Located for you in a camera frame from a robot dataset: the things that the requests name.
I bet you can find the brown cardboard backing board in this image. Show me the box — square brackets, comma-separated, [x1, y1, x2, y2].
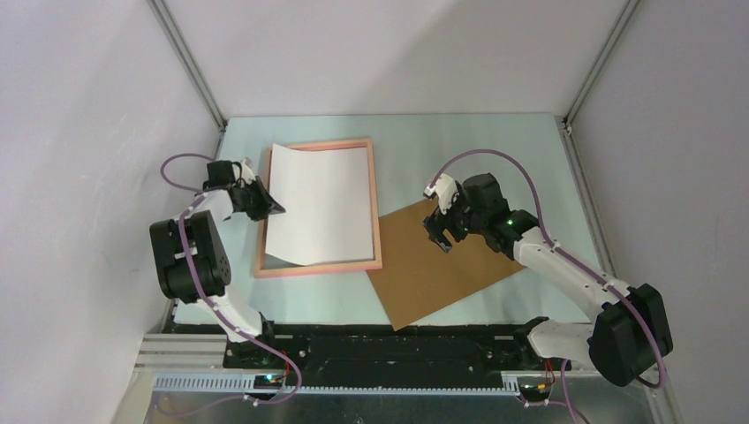
[367, 200, 524, 330]

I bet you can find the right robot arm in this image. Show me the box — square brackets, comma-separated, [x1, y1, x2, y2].
[422, 173, 673, 387]

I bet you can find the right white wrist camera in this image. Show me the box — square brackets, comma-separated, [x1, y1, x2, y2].
[423, 173, 458, 215]

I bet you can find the right aluminium corner post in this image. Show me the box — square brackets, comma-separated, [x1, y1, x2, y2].
[563, 0, 642, 126]

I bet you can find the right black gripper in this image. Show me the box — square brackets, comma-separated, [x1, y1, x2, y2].
[422, 184, 487, 253]

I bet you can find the pink wooden photo frame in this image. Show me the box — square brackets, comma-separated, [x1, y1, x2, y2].
[253, 138, 382, 278]

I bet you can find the aluminium corner post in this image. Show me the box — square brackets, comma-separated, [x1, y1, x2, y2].
[563, 0, 642, 126]
[147, 0, 228, 132]

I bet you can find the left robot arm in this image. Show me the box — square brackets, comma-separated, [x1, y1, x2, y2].
[149, 159, 285, 368]

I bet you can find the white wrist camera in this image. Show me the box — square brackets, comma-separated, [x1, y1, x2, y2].
[232, 161, 256, 186]
[423, 173, 458, 215]

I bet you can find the left aluminium corner post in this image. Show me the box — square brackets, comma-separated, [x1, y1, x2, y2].
[147, 0, 228, 132]

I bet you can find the Great Wall photo print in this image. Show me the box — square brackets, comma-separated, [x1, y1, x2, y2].
[265, 145, 375, 266]

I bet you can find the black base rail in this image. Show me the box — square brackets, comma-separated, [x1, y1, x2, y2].
[223, 323, 562, 390]

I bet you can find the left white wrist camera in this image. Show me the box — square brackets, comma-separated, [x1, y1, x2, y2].
[232, 161, 256, 186]

